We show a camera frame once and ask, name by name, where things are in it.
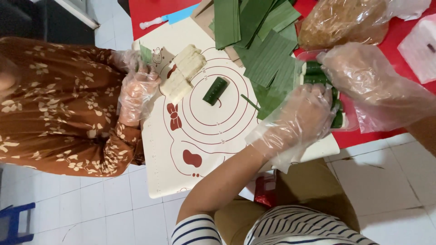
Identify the blue plastic scraper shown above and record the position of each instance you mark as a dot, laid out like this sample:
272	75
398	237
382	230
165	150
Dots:
180	14

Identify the thin green leaf strip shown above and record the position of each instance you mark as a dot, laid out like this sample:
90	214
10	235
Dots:
250	102

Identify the white plastic-wrapped packet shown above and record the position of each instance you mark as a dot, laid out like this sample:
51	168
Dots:
419	47

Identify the brown paper sheet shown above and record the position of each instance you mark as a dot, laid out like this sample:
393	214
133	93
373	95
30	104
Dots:
203	15

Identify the pile of banana leaf pieces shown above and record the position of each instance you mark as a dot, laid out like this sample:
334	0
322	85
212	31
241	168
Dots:
265	51

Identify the plastic bag of brown filling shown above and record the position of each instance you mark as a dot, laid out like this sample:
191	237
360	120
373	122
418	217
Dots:
340	23

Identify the person's left fingers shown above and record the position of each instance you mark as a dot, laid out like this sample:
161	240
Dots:
320	95

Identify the person's right fingers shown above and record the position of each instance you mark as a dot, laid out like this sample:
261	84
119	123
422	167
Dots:
332	64

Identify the small green leaf piece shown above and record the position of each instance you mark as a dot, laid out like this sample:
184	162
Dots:
145	54

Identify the white silicone baking mat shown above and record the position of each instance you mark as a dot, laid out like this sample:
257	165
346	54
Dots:
204	146

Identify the red plastic packet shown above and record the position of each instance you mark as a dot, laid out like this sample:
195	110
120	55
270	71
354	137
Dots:
265	191

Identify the blue plastic stool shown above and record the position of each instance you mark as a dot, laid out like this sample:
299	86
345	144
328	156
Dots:
15	221

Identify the green leaf-wrapped roll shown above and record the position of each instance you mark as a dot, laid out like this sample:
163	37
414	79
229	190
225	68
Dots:
315	79
215	91
338	119
336	102
312	67

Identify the striped shirt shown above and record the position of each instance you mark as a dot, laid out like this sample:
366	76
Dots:
289	226

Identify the clear plastic food tray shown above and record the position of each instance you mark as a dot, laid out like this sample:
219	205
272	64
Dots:
351	119

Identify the person's left hand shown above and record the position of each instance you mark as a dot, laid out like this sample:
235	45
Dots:
296	117

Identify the dark cabinet with white frame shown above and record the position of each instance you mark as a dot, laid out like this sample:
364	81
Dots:
37	17

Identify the block of white rice cake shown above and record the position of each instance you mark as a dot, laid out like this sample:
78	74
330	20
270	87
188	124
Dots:
184	73

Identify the person's right hand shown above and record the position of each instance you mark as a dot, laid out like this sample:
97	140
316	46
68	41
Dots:
371	75

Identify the tan trousers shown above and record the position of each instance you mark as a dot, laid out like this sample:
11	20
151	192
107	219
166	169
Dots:
306	190

